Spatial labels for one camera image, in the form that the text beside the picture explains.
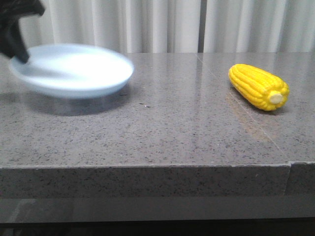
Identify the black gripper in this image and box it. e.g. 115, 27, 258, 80
0, 0, 45, 63

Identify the white pleated curtain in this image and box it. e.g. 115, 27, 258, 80
20, 0, 315, 53

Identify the light blue round plate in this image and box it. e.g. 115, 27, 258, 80
9, 44, 134, 99

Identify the yellow toy corn cob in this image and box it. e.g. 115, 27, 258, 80
228, 64, 290, 111

